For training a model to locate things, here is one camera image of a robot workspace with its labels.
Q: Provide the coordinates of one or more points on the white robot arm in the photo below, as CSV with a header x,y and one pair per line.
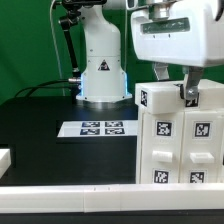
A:
x,y
103,80

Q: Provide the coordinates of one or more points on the white fence rail left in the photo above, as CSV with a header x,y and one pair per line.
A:
x,y
5,161

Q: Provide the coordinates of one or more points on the white fence rail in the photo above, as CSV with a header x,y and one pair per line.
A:
x,y
5,161
109,198

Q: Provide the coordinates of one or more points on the white cabinet body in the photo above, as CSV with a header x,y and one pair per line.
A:
x,y
183,147

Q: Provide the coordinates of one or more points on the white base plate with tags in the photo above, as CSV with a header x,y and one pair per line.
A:
x,y
98,128

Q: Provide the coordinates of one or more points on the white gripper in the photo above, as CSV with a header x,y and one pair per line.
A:
x,y
192,35

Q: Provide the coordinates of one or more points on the black camera stand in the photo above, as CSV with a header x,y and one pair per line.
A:
x,y
66,22

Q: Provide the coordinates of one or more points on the white fence rail front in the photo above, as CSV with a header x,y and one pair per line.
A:
x,y
109,198

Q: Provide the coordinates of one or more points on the white cabinet top block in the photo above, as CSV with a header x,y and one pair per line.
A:
x,y
164,97

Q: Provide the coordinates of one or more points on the white door panel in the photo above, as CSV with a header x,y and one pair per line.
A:
x,y
201,146
161,148

